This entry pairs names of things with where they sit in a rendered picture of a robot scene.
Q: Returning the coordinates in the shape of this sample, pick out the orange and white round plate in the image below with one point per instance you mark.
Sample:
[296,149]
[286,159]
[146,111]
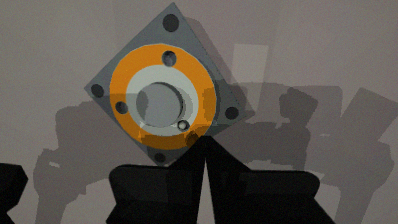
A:
[144,66]

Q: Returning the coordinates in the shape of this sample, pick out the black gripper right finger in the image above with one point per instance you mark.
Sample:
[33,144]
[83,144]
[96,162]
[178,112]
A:
[230,181]

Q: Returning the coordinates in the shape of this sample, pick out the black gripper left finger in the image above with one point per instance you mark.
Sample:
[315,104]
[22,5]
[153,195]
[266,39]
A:
[180,182]

